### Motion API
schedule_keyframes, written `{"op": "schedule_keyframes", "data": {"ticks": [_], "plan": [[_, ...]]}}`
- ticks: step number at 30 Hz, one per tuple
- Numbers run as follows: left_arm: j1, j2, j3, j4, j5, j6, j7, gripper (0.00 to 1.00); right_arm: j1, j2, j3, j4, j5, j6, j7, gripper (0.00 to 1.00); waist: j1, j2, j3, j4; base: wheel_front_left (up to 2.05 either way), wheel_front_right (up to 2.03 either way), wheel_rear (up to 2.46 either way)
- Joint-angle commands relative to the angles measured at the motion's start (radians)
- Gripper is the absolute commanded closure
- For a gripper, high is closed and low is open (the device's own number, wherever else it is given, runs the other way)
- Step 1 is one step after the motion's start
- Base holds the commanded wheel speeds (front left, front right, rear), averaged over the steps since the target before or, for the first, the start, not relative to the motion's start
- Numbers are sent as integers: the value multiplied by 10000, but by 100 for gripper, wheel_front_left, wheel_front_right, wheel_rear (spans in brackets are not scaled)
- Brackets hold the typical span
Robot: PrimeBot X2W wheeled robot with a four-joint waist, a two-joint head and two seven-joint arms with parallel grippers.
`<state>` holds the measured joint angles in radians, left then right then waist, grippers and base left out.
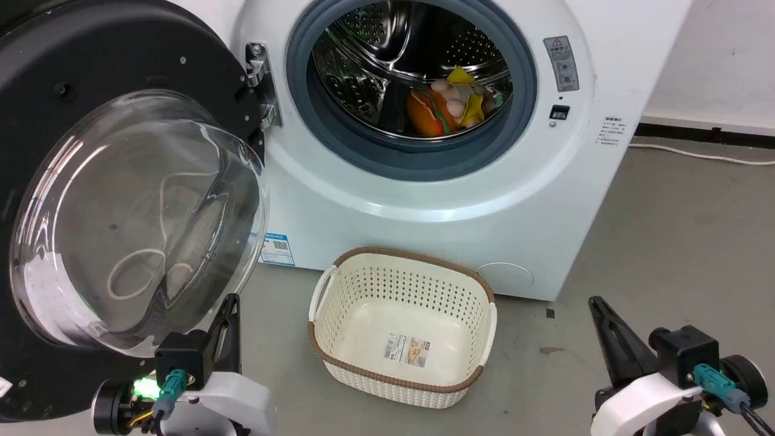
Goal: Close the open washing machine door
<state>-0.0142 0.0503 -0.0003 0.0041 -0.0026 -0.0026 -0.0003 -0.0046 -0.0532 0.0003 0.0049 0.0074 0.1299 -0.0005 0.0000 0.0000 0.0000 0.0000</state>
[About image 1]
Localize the teal left cable connector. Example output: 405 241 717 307
151 368 187 421

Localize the grey warning sticker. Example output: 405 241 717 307
542 35 581 93

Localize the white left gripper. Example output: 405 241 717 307
159 293 276 436

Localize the round filter cover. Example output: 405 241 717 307
475 262 535 299

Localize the white cable on floor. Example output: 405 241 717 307
628 142 775 167

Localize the black baseboard strip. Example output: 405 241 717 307
634 122 775 150

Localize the cream plastic laundry basket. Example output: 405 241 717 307
307 246 498 409

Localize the white front-load washing machine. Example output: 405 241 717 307
163 0 694 302

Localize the doll with yellow clothes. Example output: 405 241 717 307
430 66 504 130

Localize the metal door hinge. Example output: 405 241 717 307
245 42 284 130

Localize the teal right cable connector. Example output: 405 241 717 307
693 363 751 414

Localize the stainless steel drum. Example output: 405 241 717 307
311 0 514 144

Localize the printed text label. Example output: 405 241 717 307
596 115 625 150

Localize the blue and white QR sticker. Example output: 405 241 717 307
259 233 297 268

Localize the basket product label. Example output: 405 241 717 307
382 331 432 368

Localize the orange hot dog plush toy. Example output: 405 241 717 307
406 88 458 137

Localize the teal cable connector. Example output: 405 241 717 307
151 368 187 421
693 363 751 414

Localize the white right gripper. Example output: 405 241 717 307
588 295 708 436

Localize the black washer door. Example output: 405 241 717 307
0 0 270 423

